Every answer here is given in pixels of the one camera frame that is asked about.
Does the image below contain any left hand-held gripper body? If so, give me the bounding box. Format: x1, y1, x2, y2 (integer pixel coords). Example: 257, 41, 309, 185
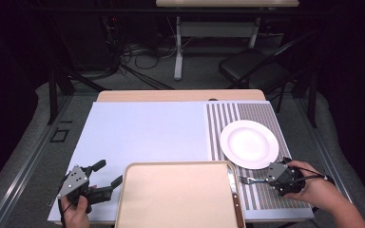
56, 164, 113, 214

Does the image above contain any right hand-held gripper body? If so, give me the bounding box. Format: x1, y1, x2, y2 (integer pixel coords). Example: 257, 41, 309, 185
265, 157, 306, 197

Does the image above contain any fork with wooden handle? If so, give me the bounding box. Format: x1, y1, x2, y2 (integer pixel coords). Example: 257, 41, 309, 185
238, 176, 269, 186

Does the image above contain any white round plate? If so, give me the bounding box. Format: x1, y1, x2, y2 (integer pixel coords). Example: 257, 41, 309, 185
220, 119, 279, 170

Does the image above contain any knife with wooden handle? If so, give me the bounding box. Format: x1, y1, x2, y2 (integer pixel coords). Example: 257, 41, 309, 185
226, 167, 246, 228

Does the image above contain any beige plastic tray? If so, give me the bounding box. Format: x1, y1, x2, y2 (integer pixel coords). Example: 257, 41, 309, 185
114, 161, 246, 228

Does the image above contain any person's left hand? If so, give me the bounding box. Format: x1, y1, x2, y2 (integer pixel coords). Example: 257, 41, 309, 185
60, 185, 98, 228

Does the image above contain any person's right hand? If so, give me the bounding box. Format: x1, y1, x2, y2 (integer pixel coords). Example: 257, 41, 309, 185
283, 160, 336, 211

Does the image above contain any white table sheet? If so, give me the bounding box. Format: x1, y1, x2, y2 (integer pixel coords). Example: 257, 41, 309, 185
47, 101, 316, 222

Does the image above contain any grey striped placemat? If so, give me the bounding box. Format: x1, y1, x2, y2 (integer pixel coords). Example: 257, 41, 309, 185
205, 102, 313, 212

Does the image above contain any black metal stand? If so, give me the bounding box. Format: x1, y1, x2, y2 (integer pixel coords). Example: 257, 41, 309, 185
293, 69, 318, 129
47, 63, 108, 126

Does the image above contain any black folding chair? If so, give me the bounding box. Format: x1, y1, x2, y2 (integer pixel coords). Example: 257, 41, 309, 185
218, 29, 317, 96

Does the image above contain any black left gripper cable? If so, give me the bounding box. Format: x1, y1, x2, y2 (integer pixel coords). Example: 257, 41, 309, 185
58, 202, 74, 228

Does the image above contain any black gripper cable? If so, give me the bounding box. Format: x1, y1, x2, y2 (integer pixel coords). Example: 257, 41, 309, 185
293, 165, 336, 186
58, 202, 74, 228

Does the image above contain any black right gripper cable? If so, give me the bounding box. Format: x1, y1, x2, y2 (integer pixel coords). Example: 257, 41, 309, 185
293, 165, 336, 186

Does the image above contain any grey floor rail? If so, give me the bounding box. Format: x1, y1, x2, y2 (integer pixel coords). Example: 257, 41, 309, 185
298, 94, 365, 228
0, 94, 74, 228

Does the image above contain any bundle of floor cables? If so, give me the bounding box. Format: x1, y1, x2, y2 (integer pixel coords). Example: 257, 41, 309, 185
120, 41, 179, 91

